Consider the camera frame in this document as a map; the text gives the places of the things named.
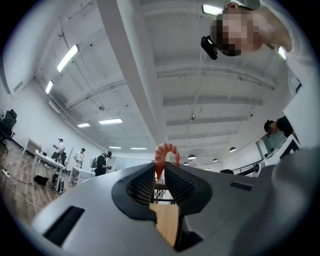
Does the orange toy shrimp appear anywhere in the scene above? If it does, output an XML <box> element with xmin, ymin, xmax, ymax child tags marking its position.
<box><xmin>154</xmin><ymin>142</ymin><xmax>181</xmax><ymax>181</ymax></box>

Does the person's head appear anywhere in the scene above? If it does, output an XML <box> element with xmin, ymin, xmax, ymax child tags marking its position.
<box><xmin>216</xmin><ymin>0</ymin><xmax>293</xmax><ymax>57</ymax></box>

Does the black head camera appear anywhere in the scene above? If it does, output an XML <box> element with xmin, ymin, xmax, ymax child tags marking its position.
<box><xmin>200</xmin><ymin>34</ymin><xmax>219</xmax><ymax>61</ymax></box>

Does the white desk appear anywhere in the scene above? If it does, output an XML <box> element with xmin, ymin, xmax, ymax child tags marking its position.
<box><xmin>22</xmin><ymin>137</ymin><xmax>45</xmax><ymax>156</ymax></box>
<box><xmin>29</xmin><ymin>149</ymin><xmax>67</xmax><ymax>194</ymax></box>
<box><xmin>69</xmin><ymin>165</ymin><xmax>96</xmax><ymax>186</ymax></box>

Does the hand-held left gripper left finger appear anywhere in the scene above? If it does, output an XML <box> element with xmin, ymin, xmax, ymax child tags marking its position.
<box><xmin>32</xmin><ymin>162</ymin><xmax>176</xmax><ymax>256</ymax></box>

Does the white floor cable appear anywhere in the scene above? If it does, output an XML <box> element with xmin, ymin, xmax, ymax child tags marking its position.
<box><xmin>0</xmin><ymin>157</ymin><xmax>45</xmax><ymax>211</ymax></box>

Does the black metal railing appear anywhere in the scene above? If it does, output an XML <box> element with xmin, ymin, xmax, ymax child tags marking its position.
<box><xmin>231</xmin><ymin>159</ymin><xmax>264</xmax><ymax>176</ymax></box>

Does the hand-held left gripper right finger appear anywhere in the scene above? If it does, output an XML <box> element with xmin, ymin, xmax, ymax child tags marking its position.
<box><xmin>164</xmin><ymin>161</ymin><xmax>276</xmax><ymax>256</ymax></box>

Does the person's white shirt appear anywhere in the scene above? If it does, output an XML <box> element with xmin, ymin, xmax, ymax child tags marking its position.
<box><xmin>261</xmin><ymin>0</ymin><xmax>320</xmax><ymax>151</ymax></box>

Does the black bag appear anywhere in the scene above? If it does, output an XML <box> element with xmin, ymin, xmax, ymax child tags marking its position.
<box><xmin>33</xmin><ymin>174</ymin><xmax>50</xmax><ymax>186</ymax></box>

